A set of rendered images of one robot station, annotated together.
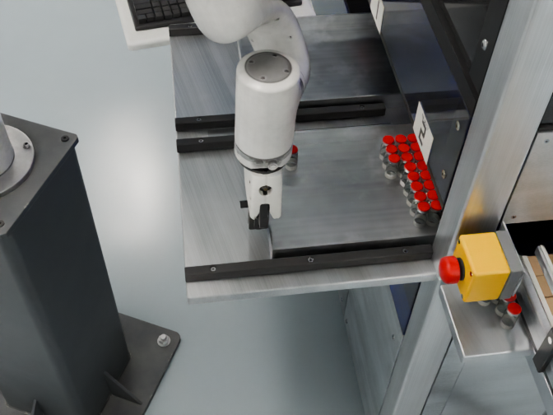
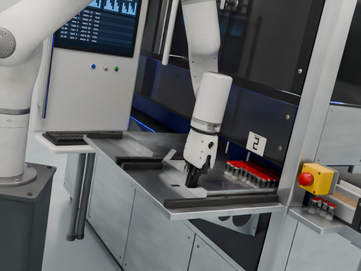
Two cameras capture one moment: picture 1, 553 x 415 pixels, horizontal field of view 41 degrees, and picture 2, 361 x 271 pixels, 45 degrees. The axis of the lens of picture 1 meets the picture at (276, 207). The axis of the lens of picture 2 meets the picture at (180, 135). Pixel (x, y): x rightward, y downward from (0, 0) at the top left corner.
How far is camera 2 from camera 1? 0.83 m
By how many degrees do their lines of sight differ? 42
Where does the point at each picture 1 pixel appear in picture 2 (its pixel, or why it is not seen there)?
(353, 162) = (214, 175)
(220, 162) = (149, 173)
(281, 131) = (223, 105)
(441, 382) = not seen: outside the picture
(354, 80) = not seen: hidden behind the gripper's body
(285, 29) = (214, 67)
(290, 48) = not seen: hidden behind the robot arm
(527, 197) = (324, 147)
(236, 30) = (215, 44)
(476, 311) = (312, 215)
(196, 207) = (149, 185)
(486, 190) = (311, 138)
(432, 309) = (282, 232)
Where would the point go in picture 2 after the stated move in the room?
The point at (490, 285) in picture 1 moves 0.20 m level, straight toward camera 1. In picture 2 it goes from (326, 181) to (346, 208)
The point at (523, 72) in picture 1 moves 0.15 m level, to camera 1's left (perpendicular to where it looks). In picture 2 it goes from (327, 67) to (283, 59)
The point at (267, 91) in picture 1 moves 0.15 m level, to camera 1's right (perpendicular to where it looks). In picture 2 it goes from (224, 78) to (271, 85)
